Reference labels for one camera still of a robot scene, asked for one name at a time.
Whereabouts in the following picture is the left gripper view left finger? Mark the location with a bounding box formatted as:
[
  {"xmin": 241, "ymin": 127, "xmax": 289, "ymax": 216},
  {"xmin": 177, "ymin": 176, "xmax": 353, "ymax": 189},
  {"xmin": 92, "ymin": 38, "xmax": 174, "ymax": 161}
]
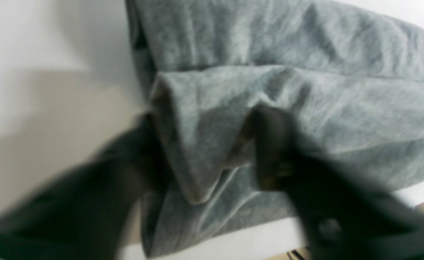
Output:
[{"xmin": 0, "ymin": 116, "xmax": 166, "ymax": 260}]

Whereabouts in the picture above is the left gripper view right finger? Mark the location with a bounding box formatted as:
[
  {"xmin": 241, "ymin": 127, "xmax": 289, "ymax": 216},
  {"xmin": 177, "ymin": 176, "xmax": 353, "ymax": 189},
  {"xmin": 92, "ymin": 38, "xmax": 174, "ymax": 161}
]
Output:
[{"xmin": 252, "ymin": 107, "xmax": 424, "ymax": 260}]

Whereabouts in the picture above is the grey T-shirt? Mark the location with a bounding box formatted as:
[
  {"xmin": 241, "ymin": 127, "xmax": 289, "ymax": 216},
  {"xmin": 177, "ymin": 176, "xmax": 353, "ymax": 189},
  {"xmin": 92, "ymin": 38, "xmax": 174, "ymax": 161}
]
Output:
[{"xmin": 126, "ymin": 0, "xmax": 424, "ymax": 260}]

